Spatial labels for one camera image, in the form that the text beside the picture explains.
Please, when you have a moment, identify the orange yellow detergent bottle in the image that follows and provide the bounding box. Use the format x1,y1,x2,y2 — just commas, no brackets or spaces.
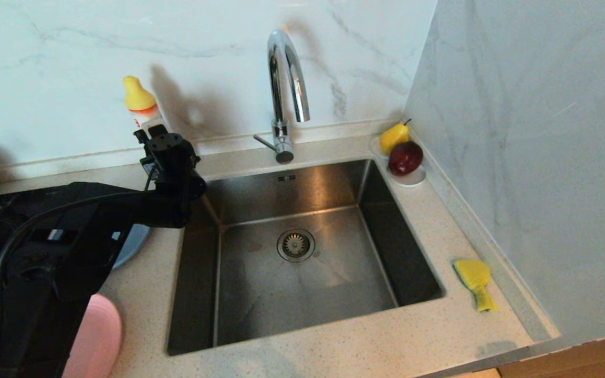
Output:
122,76,169,134

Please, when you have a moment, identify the stainless steel sink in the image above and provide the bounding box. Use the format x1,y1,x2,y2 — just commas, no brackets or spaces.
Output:
168,159,446,356

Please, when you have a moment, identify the yellow green fish-shaped sponge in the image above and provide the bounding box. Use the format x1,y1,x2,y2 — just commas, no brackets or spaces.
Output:
452,258,498,312

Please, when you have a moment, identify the blue plate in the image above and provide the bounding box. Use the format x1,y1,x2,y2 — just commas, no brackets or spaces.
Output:
112,224,151,270

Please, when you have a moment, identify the chrome curved faucet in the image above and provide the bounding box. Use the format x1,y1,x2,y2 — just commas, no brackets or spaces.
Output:
254,30,311,165

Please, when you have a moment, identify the round metal drain strainer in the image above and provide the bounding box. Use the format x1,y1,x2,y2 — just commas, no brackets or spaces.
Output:
277,228,316,263

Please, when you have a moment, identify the pink plate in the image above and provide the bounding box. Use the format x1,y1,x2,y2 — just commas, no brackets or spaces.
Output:
64,294,123,378

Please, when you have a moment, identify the yellow pear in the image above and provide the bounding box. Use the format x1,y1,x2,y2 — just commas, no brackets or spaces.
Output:
380,119,412,155

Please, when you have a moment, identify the dark red apple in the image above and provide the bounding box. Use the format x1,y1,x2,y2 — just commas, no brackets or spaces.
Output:
388,141,424,176

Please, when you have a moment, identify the small white dish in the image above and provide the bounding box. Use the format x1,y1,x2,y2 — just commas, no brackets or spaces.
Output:
370,134,427,188

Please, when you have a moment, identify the brown wooden cabinet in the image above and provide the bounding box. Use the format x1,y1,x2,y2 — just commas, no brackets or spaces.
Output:
497,327,605,378

